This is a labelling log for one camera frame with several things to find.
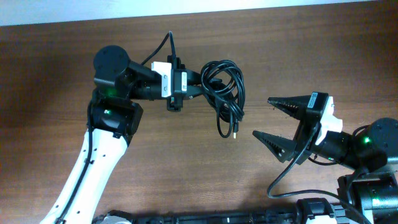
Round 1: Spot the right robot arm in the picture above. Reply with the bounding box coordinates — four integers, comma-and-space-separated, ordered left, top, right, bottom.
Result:
252, 91, 397, 223

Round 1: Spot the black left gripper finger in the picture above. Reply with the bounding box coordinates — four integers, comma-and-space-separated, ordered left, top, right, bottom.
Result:
185, 85, 208, 100
185, 70, 201, 85

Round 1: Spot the black usb cable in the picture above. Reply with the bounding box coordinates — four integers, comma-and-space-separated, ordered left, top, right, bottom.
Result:
200, 59, 246, 139

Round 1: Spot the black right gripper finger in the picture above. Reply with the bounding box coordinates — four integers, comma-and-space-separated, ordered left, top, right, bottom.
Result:
267, 95, 311, 120
252, 131, 298, 163

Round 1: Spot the right camera cable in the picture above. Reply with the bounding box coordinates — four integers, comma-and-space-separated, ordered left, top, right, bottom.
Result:
266, 124, 371, 224

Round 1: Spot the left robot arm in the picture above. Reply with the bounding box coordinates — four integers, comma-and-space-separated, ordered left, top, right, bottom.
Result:
42, 45, 201, 223

